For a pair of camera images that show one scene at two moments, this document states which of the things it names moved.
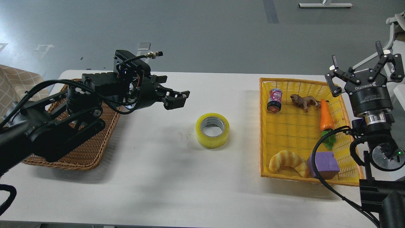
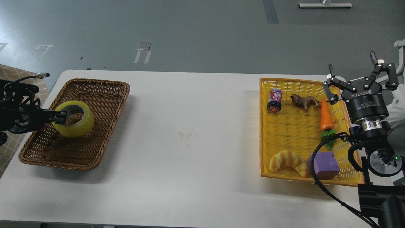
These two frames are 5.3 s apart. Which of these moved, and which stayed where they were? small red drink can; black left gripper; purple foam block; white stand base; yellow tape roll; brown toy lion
Moved: black left gripper; yellow tape roll
Stayed: white stand base; small red drink can; purple foam block; brown toy lion
